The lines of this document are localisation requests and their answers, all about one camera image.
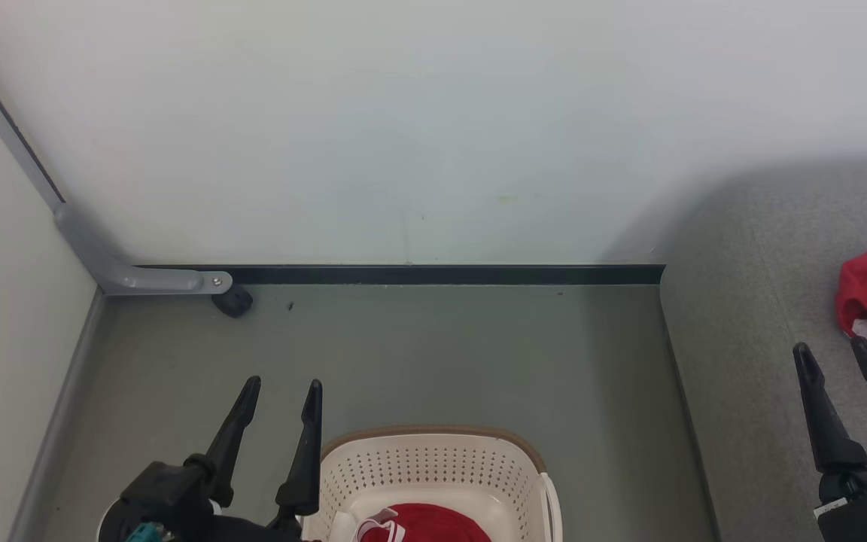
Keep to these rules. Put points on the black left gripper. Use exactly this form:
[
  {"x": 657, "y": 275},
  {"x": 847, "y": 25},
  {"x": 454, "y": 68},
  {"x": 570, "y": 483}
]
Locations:
[{"x": 177, "y": 504}]

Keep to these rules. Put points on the cream perforated laundry basket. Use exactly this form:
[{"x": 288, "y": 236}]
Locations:
[{"x": 433, "y": 467}]

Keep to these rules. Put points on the white printed label sticker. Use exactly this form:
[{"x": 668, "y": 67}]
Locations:
[{"x": 830, "y": 509}]

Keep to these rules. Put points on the grey floor skirting strip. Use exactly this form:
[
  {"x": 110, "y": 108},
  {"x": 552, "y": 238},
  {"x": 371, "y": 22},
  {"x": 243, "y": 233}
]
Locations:
[{"x": 57, "y": 421}]

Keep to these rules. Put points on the black round frame foot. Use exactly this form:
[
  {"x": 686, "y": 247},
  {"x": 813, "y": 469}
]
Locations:
[{"x": 232, "y": 302}]

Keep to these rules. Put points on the black wall baseboard strip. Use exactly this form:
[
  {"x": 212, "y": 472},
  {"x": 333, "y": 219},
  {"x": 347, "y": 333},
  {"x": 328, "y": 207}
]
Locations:
[{"x": 441, "y": 275}]

